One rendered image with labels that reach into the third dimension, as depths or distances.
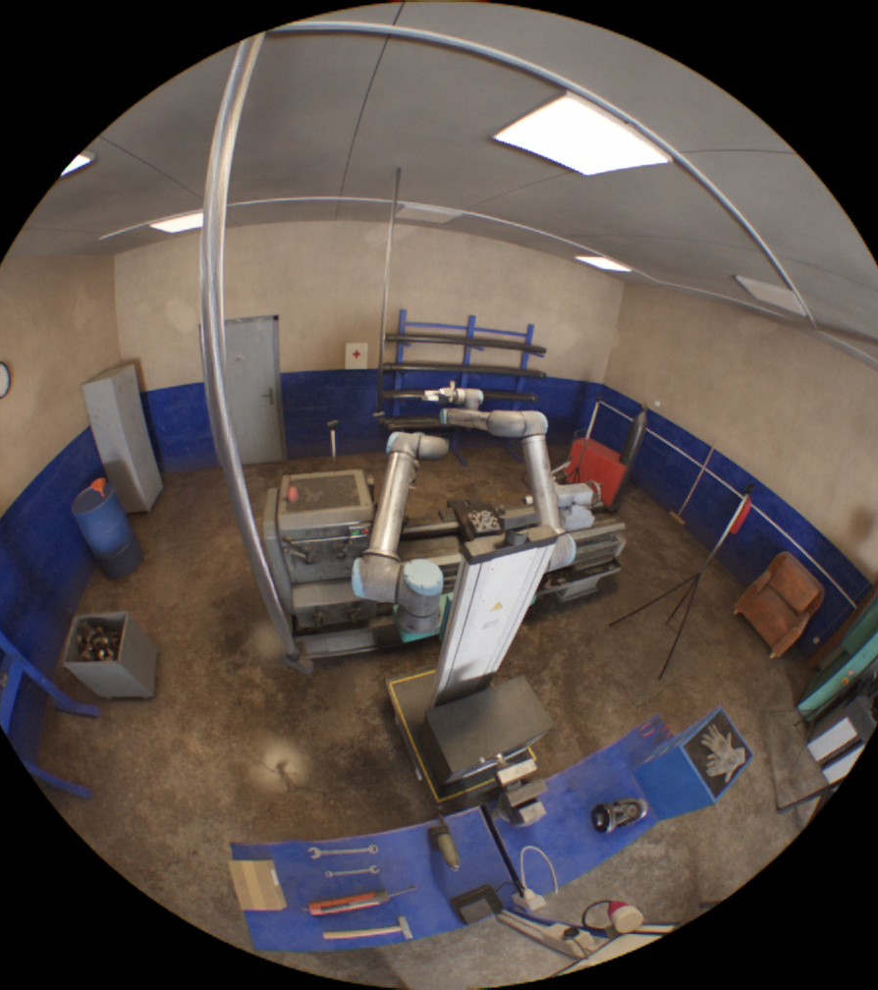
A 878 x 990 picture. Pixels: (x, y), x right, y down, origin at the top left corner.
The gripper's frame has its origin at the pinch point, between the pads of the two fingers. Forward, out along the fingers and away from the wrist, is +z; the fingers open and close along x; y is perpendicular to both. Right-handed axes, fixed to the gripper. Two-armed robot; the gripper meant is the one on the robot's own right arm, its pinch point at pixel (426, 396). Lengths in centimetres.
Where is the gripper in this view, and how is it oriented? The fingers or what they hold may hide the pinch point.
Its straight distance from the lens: 196.3
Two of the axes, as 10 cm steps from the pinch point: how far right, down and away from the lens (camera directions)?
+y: 1.2, 9.9, -0.9
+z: -9.4, 0.9, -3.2
